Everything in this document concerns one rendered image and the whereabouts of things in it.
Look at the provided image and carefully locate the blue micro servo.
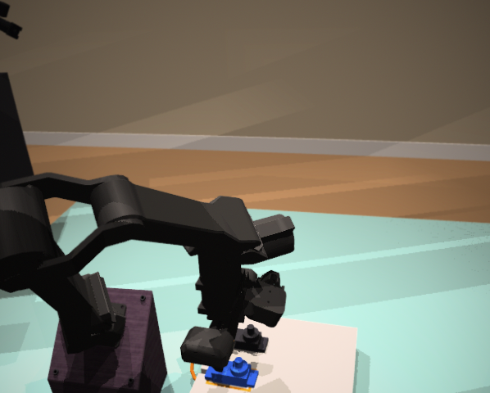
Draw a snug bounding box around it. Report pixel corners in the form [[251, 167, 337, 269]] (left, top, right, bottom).
[[190, 357, 259, 388]]

